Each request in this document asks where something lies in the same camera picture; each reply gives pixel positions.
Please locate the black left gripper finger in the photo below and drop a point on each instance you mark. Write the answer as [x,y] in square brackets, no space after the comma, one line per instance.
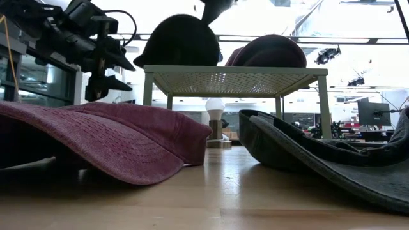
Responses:
[96,87]
[118,57]

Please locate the dark grey baseball cap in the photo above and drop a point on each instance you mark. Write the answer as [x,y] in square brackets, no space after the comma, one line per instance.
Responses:
[182,44]
[287,150]

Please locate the small green perforated shelf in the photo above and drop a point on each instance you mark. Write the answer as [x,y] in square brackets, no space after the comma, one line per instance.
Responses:
[236,69]

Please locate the black ceiling spotlight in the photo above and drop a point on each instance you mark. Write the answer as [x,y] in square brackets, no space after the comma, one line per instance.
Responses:
[324,57]
[356,82]

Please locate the long ceiling light strip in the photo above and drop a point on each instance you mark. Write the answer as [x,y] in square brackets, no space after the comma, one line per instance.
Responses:
[335,40]

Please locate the black computer monitor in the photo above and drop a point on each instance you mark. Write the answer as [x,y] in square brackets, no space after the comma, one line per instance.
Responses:
[374,113]

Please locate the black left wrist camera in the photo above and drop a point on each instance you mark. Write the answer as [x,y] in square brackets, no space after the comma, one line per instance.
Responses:
[83,14]

